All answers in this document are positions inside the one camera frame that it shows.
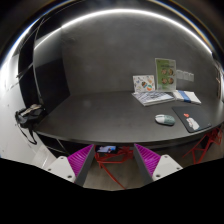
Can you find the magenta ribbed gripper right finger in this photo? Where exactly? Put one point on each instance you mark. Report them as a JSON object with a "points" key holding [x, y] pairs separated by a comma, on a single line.
{"points": [[152, 166]]}

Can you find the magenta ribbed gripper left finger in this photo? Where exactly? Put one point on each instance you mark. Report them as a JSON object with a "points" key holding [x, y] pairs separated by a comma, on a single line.
{"points": [[75, 167]]}

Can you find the pale green computer mouse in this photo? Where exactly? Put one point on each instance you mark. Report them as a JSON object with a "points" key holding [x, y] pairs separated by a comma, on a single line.
{"points": [[165, 119]]}

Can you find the black mouse pad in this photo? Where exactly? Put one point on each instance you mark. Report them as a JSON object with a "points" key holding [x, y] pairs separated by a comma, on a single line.
{"points": [[193, 118]]}

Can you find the open patterned magazine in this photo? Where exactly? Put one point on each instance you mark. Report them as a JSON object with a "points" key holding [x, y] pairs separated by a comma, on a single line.
{"points": [[153, 97]]}

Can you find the colourful sticker picture card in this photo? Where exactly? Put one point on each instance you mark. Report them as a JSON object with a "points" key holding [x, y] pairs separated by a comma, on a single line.
{"points": [[143, 83]]}

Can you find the black shelf unit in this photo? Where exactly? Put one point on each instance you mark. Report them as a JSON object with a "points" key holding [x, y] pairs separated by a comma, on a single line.
{"points": [[41, 75]]}

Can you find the green upright menu card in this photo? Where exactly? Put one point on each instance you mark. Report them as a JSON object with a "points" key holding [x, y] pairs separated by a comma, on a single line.
{"points": [[166, 74]]}

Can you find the red wire chair centre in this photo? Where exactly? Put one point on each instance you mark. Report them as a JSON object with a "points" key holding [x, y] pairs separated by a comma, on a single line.
{"points": [[112, 155]]}

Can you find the red wire chair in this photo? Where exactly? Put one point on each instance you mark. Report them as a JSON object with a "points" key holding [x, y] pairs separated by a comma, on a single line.
{"points": [[112, 155], [212, 137]]}

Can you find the red wire chair right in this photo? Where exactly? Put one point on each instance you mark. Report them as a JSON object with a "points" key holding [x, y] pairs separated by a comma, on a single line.
{"points": [[212, 137]]}

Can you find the white wall socket plates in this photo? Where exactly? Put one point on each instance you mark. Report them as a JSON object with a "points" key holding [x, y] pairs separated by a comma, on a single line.
{"points": [[184, 75]]}

